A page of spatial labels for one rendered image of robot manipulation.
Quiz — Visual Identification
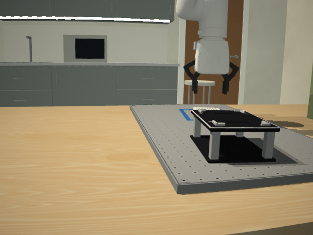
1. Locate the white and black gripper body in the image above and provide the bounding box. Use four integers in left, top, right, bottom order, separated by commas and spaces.
194, 39, 229, 74

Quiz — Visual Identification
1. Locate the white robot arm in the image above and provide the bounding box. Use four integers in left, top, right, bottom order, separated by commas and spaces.
176, 0, 228, 39

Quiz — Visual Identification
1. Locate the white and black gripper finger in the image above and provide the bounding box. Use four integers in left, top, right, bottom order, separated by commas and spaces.
183, 60, 200, 94
222, 62, 239, 94

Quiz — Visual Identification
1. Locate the blue tape outline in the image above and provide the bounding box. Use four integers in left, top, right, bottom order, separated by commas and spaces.
179, 109, 193, 120

